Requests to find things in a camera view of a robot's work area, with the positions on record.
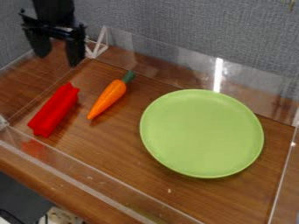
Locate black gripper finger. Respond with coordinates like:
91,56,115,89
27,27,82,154
25,30,53,58
65,28,86,67

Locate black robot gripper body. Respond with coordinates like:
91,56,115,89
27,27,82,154
19,9,87,40

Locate red rectangular block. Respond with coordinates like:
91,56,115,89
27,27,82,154
29,82,81,137

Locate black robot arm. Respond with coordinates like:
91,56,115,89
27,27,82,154
19,0,87,67

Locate orange toy carrot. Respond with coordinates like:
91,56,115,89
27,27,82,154
89,71,137,120

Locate green round plate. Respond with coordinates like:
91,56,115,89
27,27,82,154
139,89,265,179

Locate clear acrylic corner bracket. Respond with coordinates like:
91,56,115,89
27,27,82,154
86,26,109,59

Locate clear acrylic enclosure walls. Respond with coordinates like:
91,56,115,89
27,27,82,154
0,28,299,224

